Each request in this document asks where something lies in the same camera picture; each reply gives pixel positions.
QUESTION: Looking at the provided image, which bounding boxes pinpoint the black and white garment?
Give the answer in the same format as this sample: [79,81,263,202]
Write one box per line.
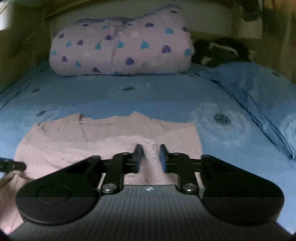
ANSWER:
[191,37,251,67]

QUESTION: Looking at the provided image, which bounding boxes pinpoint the pink heart-patterned folded blanket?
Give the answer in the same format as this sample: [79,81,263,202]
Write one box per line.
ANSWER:
[49,5,194,76]

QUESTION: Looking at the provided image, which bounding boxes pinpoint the pink knitted sweater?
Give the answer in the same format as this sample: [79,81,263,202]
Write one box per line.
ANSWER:
[1,112,202,234]

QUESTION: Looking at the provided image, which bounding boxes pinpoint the blue dandelion pillow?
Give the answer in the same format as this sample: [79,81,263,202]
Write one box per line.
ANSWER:
[200,62,295,160]

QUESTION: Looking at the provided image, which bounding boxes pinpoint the blue dandelion bed sheet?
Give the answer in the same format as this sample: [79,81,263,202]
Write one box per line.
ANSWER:
[1,63,295,233]

